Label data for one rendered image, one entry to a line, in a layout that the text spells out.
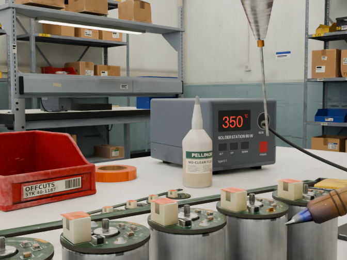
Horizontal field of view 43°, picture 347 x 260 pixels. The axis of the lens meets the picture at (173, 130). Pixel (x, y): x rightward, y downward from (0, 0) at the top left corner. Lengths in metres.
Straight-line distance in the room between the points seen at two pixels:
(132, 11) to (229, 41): 2.92
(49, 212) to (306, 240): 0.27
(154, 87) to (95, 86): 0.51
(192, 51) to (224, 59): 0.60
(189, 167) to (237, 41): 5.41
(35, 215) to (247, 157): 0.29
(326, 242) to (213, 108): 0.39
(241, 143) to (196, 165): 0.11
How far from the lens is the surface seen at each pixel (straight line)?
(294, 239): 0.17
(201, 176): 0.48
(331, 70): 4.65
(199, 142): 0.48
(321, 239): 0.17
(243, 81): 5.77
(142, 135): 5.94
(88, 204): 0.43
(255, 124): 0.59
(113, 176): 0.52
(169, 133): 0.62
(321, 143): 4.72
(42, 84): 2.69
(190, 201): 0.16
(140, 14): 3.23
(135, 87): 3.08
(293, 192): 0.17
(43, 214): 0.40
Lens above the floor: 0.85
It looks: 4 degrees down
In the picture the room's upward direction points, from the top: straight up
